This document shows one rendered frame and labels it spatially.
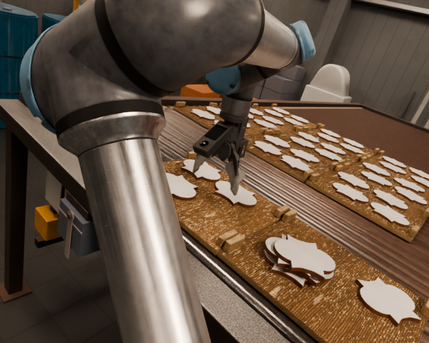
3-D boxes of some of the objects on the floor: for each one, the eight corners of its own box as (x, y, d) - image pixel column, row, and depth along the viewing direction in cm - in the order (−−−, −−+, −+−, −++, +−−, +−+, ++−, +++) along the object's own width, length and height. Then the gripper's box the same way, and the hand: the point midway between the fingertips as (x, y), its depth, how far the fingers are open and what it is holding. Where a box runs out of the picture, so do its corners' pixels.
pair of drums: (-65, 104, 307) (-75, -16, 266) (68, 99, 421) (75, 14, 380) (-16, 141, 271) (-19, 9, 229) (115, 124, 385) (129, 34, 344)
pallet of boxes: (286, 124, 638) (307, 69, 595) (268, 126, 581) (290, 65, 537) (242, 104, 691) (259, 52, 647) (222, 105, 634) (238, 47, 590)
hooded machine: (334, 145, 589) (367, 73, 537) (322, 149, 542) (357, 71, 489) (299, 129, 625) (326, 61, 572) (284, 132, 577) (314, 58, 525)
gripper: (275, 125, 82) (255, 194, 90) (216, 103, 92) (201, 166, 100) (259, 127, 76) (237, 201, 83) (196, 103, 86) (182, 171, 93)
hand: (211, 184), depth 89 cm, fingers open, 14 cm apart
